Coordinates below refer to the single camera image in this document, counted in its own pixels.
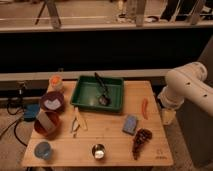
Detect beige rectangular eraser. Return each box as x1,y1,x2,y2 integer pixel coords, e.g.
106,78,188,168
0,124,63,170
37,112,55,133

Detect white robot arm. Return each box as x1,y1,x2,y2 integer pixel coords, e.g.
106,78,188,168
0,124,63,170
157,62,213,125

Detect orange chili pepper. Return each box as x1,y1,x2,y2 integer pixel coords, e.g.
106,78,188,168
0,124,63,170
142,98,148,120

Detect dark red grape bunch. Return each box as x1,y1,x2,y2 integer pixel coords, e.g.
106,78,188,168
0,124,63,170
132,128,152,160

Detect blue sponge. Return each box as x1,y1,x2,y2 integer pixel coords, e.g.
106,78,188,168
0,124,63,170
122,115,138,135

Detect black ladle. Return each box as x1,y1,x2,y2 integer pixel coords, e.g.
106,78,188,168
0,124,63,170
94,72,110,106

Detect small steel cup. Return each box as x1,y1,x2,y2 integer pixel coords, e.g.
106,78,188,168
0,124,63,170
92,144,105,160

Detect green plastic tray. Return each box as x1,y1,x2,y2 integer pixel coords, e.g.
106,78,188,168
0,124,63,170
70,75,124,113

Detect wooden tongs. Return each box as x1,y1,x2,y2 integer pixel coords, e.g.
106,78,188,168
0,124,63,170
70,107,88,137

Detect white paper in bowl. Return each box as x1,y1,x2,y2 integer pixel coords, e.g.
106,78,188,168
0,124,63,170
44,99,61,110

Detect orange bowl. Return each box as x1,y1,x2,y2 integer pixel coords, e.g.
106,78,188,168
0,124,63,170
34,111,60,136

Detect blue cup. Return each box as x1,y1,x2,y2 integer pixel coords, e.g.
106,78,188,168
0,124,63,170
34,141,52,160

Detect blue box on floor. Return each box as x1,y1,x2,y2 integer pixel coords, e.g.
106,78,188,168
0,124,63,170
23,104,40,122

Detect black cable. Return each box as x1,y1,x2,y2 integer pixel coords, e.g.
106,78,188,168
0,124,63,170
0,96,28,148

